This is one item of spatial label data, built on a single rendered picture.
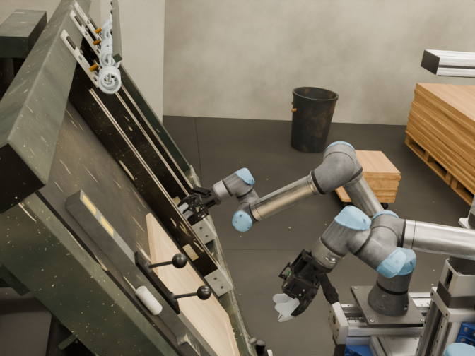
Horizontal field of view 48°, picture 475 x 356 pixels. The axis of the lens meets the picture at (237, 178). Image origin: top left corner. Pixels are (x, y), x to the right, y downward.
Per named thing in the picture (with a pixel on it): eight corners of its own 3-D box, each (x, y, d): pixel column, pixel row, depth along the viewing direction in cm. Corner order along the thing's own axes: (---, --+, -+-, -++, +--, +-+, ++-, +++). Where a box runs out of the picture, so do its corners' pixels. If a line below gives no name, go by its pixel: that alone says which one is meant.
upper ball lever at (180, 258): (144, 278, 134) (187, 270, 127) (136, 268, 132) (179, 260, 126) (150, 267, 137) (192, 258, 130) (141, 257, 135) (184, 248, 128)
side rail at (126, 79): (175, 177, 329) (190, 168, 329) (65, 20, 277) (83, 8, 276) (174, 171, 336) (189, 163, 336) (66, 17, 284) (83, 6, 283)
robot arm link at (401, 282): (376, 288, 192) (384, 257, 187) (376, 268, 204) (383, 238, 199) (411, 295, 190) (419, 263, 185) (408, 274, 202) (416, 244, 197)
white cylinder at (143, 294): (135, 297, 130) (153, 317, 134) (145, 290, 130) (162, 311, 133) (134, 289, 132) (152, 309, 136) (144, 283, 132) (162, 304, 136)
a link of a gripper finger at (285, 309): (264, 313, 139) (284, 288, 136) (283, 322, 141) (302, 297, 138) (266, 321, 136) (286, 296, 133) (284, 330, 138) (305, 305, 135)
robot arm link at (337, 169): (360, 186, 179) (239, 240, 198) (360, 174, 189) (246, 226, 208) (343, 158, 177) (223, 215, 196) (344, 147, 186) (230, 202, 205)
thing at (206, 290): (169, 308, 140) (211, 302, 133) (162, 299, 138) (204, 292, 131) (174, 297, 142) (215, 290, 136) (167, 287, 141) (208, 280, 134)
